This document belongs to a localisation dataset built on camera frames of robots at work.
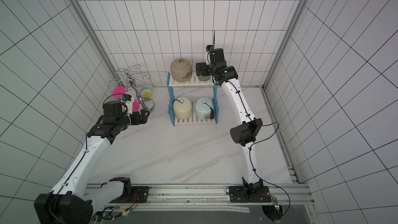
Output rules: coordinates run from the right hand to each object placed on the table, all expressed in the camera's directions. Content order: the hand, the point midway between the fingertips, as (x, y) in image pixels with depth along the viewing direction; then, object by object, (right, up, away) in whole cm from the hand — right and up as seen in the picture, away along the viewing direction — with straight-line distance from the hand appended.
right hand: (197, 65), depth 83 cm
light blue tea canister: (+4, -24, +9) cm, 26 cm away
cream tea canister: (-9, -24, +9) cm, 27 cm away
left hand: (-30, -27, -3) cm, 41 cm away
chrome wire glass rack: (-35, -8, +5) cm, 37 cm away
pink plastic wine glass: (-41, -14, -3) cm, 44 cm away
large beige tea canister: (-8, -3, -3) cm, 9 cm away
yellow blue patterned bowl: (-40, -12, +32) cm, 53 cm away
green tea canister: (+4, -6, +4) cm, 8 cm away
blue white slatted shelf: (-1, -9, +2) cm, 9 cm away
